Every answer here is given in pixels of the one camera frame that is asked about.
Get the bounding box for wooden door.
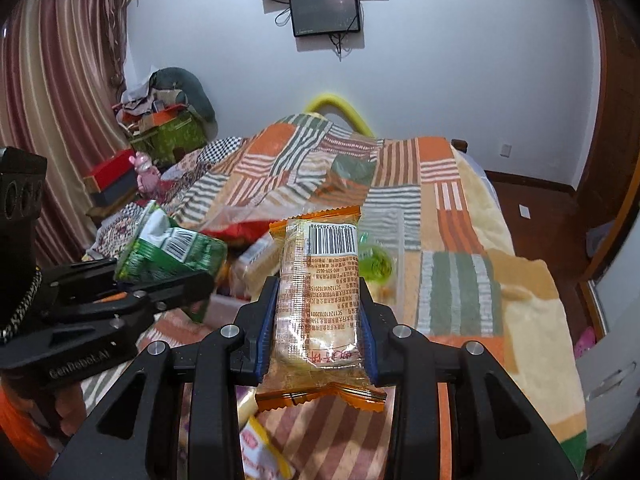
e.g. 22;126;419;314
574;0;640;282

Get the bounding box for green round jelly cup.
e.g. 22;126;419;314
359;242;396;281

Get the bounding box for pink slippers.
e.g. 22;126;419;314
574;326;597;357

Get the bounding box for sliced bread packet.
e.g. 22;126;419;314
234;236;282;292

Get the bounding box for yellow foam tube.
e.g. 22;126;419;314
306;92;374;136

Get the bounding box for black hanging cable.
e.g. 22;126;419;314
327;32;352;62

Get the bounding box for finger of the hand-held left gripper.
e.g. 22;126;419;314
40;275;216;327
42;258;121;292

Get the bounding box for pink plush toy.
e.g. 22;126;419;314
129;152;162;194

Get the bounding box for red snack packet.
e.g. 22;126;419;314
200;219;274;242

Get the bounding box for dark green cushion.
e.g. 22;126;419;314
150;66;217;124

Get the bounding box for green snack bag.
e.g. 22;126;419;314
114;200;229;284

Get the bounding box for small black wall monitor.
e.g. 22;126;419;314
289;0;362;37

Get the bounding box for person's left hand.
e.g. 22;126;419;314
54;385;89;437

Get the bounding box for striped red curtain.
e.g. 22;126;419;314
0;0;132;267

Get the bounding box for white hard case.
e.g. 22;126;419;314
574;280;640;452

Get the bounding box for white bed sheet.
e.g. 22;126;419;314
459;152;497;197

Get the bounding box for red flat box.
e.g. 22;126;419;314
82;149;139;194

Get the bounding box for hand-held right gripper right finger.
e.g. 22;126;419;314
357;280;584;480

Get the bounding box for dark flat box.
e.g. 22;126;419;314
87;180;141;209

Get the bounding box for yellow snack packet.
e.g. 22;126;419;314
239;415;297;480

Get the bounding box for pile of clutter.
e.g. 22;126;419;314
112;80;189;134

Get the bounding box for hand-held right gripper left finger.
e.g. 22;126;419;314
50;275;282;480

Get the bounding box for orange cake packet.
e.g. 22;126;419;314
255;213;389;414

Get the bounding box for patchwork blanket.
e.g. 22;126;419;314
80;112;587;480

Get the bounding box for clear plastic storage box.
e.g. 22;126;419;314
200;204;407;327

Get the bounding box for green floral box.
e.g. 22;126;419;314
127;110;209;166

